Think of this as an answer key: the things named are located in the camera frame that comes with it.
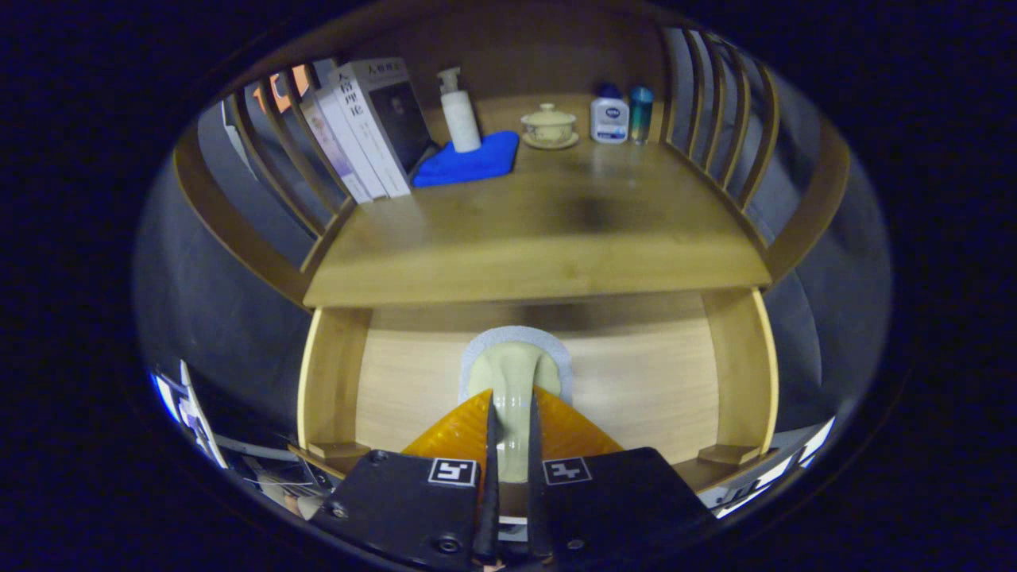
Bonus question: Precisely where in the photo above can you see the wooden countertop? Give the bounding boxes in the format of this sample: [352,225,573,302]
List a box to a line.
[302,95,773,309]

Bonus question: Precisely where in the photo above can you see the white lotion bottle blue cap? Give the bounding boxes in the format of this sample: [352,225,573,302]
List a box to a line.
[590,83,630,145]

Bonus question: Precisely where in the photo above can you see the thin white book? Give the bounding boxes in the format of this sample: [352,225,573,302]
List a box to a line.
[312,83,390,199]

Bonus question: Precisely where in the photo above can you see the blue cloth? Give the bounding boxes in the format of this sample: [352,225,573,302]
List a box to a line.
[412,130,520,188]

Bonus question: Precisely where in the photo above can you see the white equipment with blue screen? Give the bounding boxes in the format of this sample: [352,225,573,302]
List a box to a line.
[151,361,231,470]

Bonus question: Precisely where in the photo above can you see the teal bottle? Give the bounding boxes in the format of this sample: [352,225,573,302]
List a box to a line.
[629,85,655,145]

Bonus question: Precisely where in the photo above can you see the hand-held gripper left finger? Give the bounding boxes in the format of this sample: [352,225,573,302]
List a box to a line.
[310,388,501,571]

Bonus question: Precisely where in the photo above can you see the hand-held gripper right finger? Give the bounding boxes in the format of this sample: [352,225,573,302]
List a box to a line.
[527,387,716,571]

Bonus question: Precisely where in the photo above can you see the white pump bottle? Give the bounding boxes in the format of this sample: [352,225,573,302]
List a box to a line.
[436,67,483,153]

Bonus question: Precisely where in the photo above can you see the lavender book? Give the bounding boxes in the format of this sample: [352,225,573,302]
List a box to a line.
[298,95,373,205]

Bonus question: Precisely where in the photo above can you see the black backdrop cloth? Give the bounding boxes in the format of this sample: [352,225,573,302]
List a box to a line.
[135,28,892,446]

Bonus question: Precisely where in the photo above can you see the wooden drawer with black knob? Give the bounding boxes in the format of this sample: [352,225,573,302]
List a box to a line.
[288,286,783,493]

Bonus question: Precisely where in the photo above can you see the white book with dark cover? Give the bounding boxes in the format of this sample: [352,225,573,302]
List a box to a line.
[328,57,434,198]

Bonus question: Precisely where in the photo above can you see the beige lidded teacup with saucer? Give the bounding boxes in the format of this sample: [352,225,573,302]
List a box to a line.
[520,103,580,151]

